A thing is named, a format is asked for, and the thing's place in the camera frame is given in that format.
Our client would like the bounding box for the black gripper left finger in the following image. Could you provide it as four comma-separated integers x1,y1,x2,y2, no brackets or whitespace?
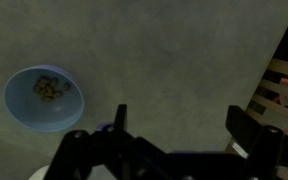
43,104,172,180

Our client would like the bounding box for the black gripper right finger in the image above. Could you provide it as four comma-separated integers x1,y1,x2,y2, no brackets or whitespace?
225,104,288,180

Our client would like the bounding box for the blue bowl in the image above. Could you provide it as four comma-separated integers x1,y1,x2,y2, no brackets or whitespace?
2,64,85,133

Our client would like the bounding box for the wooden slat-back chair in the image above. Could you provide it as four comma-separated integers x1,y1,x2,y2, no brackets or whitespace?
228,58,288,158

